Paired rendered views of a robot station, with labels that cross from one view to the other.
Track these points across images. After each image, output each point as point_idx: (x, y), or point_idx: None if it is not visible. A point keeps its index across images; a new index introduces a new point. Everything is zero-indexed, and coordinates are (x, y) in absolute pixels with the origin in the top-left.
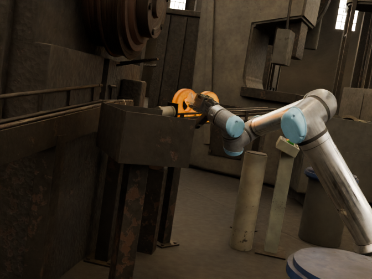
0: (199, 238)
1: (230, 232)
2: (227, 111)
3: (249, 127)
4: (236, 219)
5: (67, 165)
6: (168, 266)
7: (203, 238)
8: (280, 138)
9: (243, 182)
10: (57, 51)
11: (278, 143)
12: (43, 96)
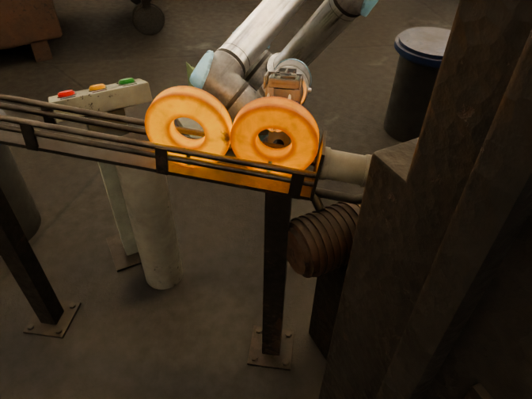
0: (190, 329)
1: (96, 322)
2: (294, 63)
3: (241, 75)
4: (174, 248)
5: None
6: None
7: (178, 327)
8: (119, 88)
9: (167, 195)
10: None
11: (150, 90)
12: None
